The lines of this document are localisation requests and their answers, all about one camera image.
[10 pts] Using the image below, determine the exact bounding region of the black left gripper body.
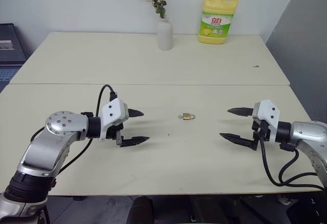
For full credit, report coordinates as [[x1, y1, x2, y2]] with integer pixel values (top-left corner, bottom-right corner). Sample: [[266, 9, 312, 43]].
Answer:
[[105, 122, 126, 147]]

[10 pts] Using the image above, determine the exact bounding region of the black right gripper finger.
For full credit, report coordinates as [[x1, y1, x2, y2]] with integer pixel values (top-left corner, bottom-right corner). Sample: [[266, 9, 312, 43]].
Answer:
[[219, 132, 256, 150], [227, 107, 254, 118]]

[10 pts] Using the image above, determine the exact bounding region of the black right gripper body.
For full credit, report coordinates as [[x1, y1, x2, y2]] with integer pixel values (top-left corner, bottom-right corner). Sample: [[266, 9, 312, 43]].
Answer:
[[251, 118, 271, 151]]

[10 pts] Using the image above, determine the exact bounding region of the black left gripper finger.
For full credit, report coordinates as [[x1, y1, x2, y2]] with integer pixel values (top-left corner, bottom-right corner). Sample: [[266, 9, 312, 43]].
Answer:
[[127, 108, 145, 119], [119, 136, 150, 149]]

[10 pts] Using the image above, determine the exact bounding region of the small brass padlock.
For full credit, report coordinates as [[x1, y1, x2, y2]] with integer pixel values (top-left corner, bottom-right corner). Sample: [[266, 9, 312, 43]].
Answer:
[[181, 111, 196, 121]]

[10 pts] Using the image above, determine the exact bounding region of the dark rounded shape under table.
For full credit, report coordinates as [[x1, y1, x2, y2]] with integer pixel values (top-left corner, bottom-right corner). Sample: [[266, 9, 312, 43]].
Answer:
[[128, 195, 154, 224]]

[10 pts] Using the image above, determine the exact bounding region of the white ceramic vase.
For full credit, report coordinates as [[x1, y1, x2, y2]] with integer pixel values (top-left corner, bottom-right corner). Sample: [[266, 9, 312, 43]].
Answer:
[[156, 14, 174, 51]]

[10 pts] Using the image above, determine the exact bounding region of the grey partition panel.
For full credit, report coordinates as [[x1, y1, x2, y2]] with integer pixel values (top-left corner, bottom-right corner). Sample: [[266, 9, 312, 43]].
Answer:
[[265, 0, 327, 123]]

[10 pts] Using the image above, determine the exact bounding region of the black box with white marks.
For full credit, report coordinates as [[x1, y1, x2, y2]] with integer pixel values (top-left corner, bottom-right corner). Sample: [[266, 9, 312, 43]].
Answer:
[[297, 190, 327, 224]]

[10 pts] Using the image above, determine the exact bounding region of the yellow dish soap pump bottle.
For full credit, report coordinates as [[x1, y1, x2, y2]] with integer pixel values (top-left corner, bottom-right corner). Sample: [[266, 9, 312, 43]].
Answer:
[[198, 0, 240, 45]]

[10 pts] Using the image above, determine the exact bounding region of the dark laptop computer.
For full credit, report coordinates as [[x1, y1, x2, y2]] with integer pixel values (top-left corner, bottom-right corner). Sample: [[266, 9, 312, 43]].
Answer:
[[0, 23, 28, 93]]

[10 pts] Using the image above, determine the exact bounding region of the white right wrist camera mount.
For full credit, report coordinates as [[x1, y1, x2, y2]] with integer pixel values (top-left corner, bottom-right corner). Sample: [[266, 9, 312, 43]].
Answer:
[[252, 99, 281, 144]]

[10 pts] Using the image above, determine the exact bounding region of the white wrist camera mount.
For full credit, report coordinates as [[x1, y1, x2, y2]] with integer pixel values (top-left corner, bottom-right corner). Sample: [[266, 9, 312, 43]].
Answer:
[[252, 99, 281, 144], [98, 98, 129, 141]]

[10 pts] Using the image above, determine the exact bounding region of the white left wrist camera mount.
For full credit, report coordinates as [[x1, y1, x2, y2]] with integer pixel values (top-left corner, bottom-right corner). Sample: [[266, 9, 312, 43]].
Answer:
[[98, 98, 129, 141]]

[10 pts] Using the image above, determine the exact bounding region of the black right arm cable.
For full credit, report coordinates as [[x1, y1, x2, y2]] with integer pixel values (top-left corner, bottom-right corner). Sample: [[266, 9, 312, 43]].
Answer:
[[258, 128, 323, 188]]

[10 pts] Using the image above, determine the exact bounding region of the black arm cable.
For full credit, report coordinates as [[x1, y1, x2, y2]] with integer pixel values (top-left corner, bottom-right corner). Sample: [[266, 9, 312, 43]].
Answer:
[[258, 128, 323, 188], [30, 84, 119, 176]]

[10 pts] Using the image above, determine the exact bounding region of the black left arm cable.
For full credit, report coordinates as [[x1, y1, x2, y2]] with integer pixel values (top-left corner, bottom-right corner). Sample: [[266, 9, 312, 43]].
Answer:
[[30, 84, 119, 176]]

